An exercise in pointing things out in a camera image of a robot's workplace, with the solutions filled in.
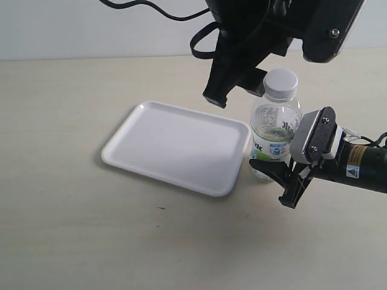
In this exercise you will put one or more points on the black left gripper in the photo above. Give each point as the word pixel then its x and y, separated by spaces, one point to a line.
pixel 248 32

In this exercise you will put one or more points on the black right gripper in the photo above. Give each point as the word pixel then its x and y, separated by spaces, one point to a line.
pixel 294 183

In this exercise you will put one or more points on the white bottle cap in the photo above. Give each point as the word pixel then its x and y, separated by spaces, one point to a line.
pixel 281 83

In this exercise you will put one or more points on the clear plastic drink bottle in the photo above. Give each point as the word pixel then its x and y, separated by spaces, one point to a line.
pixel 274 121

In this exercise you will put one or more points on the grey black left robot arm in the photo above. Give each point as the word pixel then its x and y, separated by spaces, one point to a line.
pixel 203 44

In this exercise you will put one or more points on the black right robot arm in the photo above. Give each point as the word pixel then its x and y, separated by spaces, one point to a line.
pixel 354 165

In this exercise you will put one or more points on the white rectangular plastic tray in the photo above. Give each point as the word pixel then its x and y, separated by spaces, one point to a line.
pixel 190 149

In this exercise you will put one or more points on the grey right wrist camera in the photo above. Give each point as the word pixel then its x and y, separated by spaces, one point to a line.
pixel 318 136

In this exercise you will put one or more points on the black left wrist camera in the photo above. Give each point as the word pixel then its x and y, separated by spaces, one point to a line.
pixel 329 28

